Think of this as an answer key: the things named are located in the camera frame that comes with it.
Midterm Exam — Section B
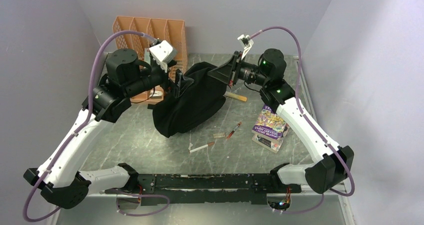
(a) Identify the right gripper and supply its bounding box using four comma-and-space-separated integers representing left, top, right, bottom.
207, 51, 269, 87

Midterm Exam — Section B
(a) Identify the black student backpack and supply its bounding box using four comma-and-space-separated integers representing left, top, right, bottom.
148, 62, 227, 138

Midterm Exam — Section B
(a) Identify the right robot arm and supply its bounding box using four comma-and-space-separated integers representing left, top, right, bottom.
207, 48, 355, 194

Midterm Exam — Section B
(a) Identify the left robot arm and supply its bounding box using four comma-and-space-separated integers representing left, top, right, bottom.
23, 45, 178, 209

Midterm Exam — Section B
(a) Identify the yellow highlighter pen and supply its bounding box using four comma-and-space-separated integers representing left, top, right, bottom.
224, 91, 248, 102

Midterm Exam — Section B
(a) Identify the peach plastic desk organizer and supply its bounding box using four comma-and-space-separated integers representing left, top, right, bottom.
111, 15, 188, 105

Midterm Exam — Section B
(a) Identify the small brown eraser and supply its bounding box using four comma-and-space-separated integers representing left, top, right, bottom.
213, 132, 226, 139

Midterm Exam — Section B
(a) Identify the red pen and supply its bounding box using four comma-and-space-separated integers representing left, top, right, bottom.
225, 121, 242, 141

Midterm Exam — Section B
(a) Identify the white brown pen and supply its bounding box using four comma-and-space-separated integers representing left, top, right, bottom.
189, 142, 215, 154

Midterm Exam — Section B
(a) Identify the purple storey treehouse book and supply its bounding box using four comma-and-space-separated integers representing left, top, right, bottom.
252, 104, 290, 141

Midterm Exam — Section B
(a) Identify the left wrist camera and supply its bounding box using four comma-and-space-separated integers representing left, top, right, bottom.
149, 40, 177, 73

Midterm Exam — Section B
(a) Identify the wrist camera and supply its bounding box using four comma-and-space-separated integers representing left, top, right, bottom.
149, 40, 177, 73
237, 34, 254, 60

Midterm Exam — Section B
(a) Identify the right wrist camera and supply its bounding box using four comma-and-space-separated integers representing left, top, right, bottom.
237, 34, 254, 60

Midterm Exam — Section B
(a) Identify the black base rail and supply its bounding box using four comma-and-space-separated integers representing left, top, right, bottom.
122, 173, 302, 206

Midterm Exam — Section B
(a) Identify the aluminium frame rail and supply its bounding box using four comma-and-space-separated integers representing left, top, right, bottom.
54, 173, 347, 198

